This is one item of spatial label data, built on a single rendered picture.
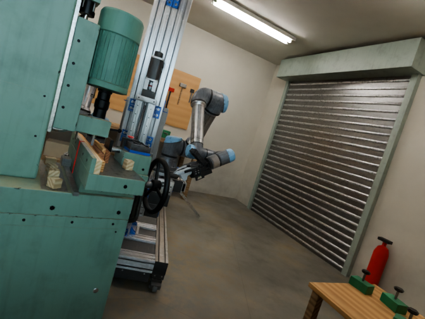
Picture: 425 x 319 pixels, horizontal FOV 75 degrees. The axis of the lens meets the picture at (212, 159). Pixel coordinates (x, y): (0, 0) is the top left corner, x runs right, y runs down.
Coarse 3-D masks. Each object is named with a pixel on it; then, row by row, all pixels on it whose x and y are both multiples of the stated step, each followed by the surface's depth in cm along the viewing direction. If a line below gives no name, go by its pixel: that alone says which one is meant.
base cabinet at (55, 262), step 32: (0, 224) 91; (32, 224) 96; (64, 224) 101; (96, 224) 107; (0, 256) 93; (32, 256) 98; (64, 256) 104; (96, 256) 110; (0, 288) 95; (32, 288) 100; (64, 288) 106; (96, 288) 113
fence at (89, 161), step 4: (72, 132) 142; (72, 136) 140; (72, 140) 138; (76, 140) 128; (76, 144) 126; (80, 144) 117; (76, 148) 124; (80, 148) 115; (84, 148) 109; (80, 152) 114; (84, 152) 107; (88, 152) 102; (80, 156) 112; (84, 156) 106; (88, 156) 100; (92, 156) 96; (84, 160) 104; (88, 160) 99; (92, 160) 94; (96, 160) 95; (84, 164) 103; (88, 164) 98; (92, 164) 94; (88, 168) 96; (92, 168) 95; (92, 172) 95
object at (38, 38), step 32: (0, 0) 86; (32, 0) 90; (64, 0) 94; (0, 32) 88; (32, 32) 92; (64, 32) 96; (0, 64) 89; (32, 64) 94; (0, 96) 91; (32, 96) 96; (0, 128) 93; (32, 128) 98; (0, 160) 95; (32, 160) 101
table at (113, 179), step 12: (72, 144) 136; (72, 156) 129; (84, 168) 102; (108, 168) 109; (120, 168) 115; (84, 180) 98; (96, 180) 96; (108, 180) 99; (120, 180) 101; (132, 180) 103; (144, 180) 107; (120, 192) 102; (132, 192) 105
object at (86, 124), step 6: (78, 120) 112; (84, 120) 113; (90, 120) 115; (96, 120) 116; (102, 120) 117; (78, 126) 113; (84, 126) 114; (90, 126) 115; (96, 126) 116; (102, 126) 118; (108, 126) 119; (84, 132) 114; (90, 132) 116; (96, 132) 117; (102, 132) 118; (108, 132) 119
